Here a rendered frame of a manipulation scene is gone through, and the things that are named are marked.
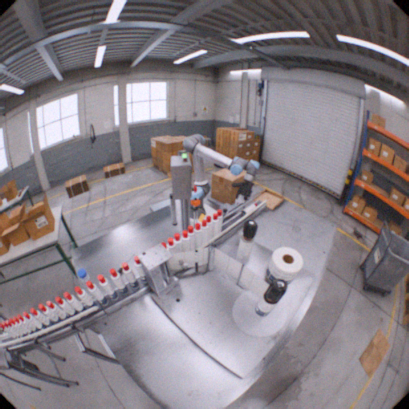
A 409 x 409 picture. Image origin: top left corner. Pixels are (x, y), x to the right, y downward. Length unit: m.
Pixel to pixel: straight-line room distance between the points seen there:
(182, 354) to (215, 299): 0.36
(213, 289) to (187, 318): 0.23
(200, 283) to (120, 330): 0.55
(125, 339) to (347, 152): 5.11
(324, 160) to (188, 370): 5.01
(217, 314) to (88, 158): 5.82
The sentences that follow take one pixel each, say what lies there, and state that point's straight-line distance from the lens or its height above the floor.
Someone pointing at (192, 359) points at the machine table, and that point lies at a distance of 0.92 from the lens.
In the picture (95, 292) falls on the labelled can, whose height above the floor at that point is 1.03.
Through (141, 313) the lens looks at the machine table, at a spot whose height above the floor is 0.83.
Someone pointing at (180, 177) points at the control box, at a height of 1.41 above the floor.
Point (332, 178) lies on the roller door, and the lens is 5.07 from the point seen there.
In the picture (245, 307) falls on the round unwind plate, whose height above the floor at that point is 0.89.
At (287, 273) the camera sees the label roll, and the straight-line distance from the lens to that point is 1.00.
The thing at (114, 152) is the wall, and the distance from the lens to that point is 6.17.
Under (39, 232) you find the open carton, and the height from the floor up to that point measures 0.85.
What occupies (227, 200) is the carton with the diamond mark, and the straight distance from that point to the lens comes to 1.66.
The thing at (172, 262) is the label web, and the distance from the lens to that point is 0.98.
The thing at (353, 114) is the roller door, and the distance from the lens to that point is 4.91.
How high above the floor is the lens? 1.75
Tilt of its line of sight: 32 degrees down
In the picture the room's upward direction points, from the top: 2 degrees clockwise
